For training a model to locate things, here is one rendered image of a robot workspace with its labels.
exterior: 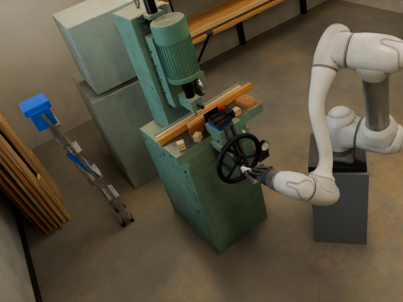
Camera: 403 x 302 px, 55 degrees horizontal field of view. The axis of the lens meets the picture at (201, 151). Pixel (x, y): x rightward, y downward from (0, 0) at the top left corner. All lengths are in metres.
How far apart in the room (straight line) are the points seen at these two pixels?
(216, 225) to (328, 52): 1.32
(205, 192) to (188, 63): 0.75
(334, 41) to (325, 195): 0.60
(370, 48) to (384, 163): 1.67
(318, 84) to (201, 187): 0.95
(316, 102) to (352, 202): 0.90
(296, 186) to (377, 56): 0.55
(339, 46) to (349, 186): 0.90
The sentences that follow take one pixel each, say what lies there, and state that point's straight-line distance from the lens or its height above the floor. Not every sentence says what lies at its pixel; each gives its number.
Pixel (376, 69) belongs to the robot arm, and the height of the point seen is 1.33.
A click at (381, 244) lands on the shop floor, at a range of 2.65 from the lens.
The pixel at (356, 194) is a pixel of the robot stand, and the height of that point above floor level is 0.45.
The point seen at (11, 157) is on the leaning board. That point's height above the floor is 0.74.
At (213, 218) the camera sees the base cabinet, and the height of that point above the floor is 0.34.
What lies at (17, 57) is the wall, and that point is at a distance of 4.19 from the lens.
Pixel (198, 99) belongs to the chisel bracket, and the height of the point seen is 1.06.
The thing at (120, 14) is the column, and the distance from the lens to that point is 2.18.
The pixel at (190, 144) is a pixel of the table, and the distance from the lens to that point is 2.06.
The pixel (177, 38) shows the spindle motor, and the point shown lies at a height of 1.44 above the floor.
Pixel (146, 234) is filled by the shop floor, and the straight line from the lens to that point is 2.95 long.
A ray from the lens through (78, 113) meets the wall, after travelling 4.49.
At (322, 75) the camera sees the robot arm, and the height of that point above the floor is 1.32.
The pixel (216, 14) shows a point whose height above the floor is 0.63.
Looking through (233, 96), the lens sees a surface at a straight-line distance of 2.29.
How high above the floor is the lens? 2.13
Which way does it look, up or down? 38 degrees down
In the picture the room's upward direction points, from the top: 18 degrees counter-clockwise
